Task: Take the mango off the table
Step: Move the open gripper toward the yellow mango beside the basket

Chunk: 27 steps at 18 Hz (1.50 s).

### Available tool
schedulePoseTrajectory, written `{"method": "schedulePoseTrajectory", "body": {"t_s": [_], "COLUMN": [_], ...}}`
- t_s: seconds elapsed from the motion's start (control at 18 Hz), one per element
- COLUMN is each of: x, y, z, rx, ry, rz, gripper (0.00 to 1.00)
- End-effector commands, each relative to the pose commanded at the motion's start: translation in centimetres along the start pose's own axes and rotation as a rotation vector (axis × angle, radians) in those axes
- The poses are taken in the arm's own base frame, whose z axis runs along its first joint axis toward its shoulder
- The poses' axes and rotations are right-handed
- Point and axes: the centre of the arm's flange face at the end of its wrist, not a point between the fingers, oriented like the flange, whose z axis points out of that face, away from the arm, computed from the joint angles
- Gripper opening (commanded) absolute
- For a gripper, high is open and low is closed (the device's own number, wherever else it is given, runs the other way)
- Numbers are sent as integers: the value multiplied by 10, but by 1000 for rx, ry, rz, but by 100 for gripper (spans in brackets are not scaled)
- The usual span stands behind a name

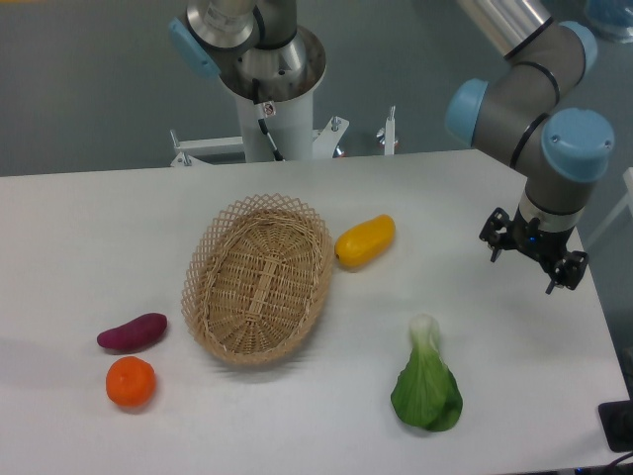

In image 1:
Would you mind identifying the purple sweet potato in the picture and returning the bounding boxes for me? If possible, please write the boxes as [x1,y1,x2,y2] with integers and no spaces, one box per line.
[96,313,168,352]

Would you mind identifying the black device at edge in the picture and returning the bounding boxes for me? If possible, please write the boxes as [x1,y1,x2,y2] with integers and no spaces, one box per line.
[597,400,632,453]

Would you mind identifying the green bok choy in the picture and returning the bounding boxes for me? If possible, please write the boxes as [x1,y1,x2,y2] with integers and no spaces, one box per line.
[391,315,463,432]

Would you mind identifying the white frame right edge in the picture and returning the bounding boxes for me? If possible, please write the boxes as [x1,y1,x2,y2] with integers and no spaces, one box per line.
[584,167,632,249]

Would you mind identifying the orange tangerine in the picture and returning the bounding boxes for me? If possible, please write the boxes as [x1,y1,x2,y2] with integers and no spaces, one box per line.
[105,356,156,408]

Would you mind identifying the yellow mango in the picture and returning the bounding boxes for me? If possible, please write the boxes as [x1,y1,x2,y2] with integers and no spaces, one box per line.
[334,215,396,268]

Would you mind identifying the blue object top right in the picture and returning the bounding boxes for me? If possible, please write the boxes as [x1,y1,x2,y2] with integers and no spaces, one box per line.
[585,0,632,44]

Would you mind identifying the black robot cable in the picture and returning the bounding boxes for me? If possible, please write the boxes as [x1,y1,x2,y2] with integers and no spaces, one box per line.
[250,77,286,163]

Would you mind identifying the woven wicker basket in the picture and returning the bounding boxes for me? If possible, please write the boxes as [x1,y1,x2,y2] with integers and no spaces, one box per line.
[181,194,334,365]

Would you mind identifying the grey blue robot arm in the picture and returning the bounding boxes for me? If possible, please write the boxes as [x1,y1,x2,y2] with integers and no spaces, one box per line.
[168,1,614,289]

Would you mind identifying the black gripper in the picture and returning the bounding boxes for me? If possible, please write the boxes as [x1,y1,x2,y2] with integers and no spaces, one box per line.
[479,208,588,295]

